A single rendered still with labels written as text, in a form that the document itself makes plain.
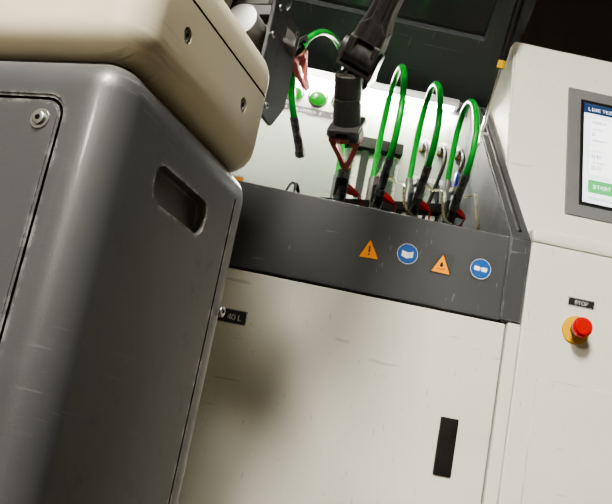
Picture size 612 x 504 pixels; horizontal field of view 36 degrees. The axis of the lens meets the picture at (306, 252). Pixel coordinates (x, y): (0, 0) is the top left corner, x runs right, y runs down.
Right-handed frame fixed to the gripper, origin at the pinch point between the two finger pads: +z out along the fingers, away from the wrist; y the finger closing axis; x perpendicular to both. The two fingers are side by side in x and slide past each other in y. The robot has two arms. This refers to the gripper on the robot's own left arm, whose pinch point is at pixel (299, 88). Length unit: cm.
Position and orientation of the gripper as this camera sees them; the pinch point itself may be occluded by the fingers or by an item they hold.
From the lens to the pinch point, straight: 193.2
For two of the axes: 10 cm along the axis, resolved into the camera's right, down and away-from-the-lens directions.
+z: 4.2, 8.6, 2.9
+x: -3.9, 4.7, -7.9
